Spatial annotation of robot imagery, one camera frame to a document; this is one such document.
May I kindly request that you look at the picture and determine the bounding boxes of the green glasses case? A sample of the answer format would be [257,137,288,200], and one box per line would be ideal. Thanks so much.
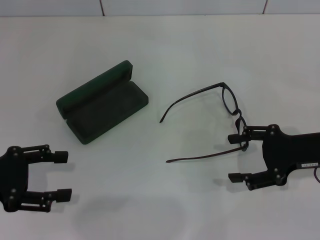
[55,59,150,145]

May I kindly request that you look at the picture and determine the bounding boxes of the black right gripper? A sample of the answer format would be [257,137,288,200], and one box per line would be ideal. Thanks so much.
[227,124,320,191]

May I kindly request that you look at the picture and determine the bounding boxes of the black glasses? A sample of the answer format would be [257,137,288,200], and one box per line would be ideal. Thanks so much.
[159,81,251,164]

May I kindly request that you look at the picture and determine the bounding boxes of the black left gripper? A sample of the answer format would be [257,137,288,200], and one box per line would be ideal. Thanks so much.
[0,144,73,213]

